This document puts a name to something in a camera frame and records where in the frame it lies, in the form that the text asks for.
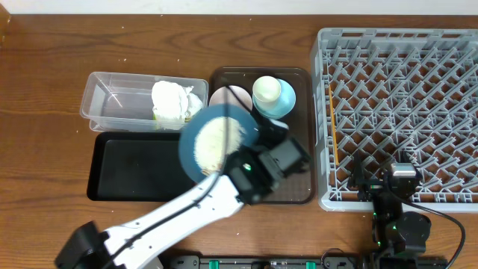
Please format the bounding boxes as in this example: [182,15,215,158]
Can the green yellow snack wrapper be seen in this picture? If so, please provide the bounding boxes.
[153,114,191,124]

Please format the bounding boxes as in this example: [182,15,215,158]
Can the clear plastic bin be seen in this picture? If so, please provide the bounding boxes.
[80,72,208,132]

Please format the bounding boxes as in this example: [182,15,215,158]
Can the pink bowl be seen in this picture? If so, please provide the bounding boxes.
[209,85,253,112]

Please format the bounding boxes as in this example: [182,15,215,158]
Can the white napkin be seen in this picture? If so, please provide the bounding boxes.
[151,81,205,130]

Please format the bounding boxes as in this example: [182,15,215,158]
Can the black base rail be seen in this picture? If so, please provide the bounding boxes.
[164,254,449,269]

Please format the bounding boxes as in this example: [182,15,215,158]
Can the dark blue plate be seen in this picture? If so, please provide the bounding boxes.
[179,104,259,183]

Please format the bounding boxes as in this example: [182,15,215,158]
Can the black plastic tray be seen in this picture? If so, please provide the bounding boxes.
[87,132,195,202]

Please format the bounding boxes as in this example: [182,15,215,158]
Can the light blue bowl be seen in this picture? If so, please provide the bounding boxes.
[252,78,297,120]

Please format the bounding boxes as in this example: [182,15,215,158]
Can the grey dishwasher rack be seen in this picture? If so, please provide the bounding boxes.
[311,28,477,213]

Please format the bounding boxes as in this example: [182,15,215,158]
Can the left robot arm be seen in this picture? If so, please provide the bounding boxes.
[55,127,310,268]

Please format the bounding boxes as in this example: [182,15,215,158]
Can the cream cup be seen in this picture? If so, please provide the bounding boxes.
[252,75,282,109]

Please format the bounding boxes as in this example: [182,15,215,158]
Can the brown plastic tray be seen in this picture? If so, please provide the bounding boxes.
[209,67,317,205]

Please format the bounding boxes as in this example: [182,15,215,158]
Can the rice leftovers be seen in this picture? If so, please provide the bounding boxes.
[194,117,245,176]

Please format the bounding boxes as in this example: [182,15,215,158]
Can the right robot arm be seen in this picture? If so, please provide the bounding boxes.
[347,152,431,268]

